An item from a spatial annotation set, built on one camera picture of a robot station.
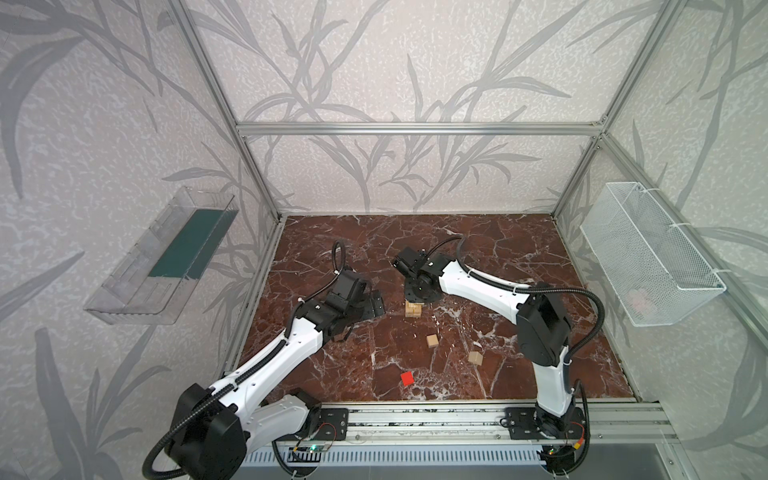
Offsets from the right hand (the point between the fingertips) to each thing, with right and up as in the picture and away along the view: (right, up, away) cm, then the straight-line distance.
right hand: (414, 286), depth 90 cm
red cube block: (-2, -24, -9) cm, 26 cm away
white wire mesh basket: (+50, +7, -28) cm, 58 cm away
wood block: (0, -8, +1) cm, 8 cm away
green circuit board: (-24, -36, -19) cm, 48 cm away
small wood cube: (+5, -15, -3) cm, 17 cm away
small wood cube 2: (+17, -19, -6) cm, 26 cm away
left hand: (-11, -2, -8) cm, 14 cm away
